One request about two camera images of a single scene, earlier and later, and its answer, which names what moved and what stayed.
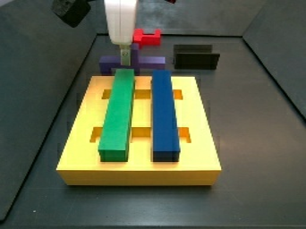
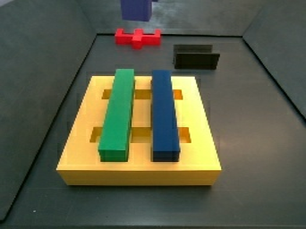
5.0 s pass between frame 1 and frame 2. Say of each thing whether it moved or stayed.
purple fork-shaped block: moved
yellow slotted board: stayed
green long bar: stayed
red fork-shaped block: stayed
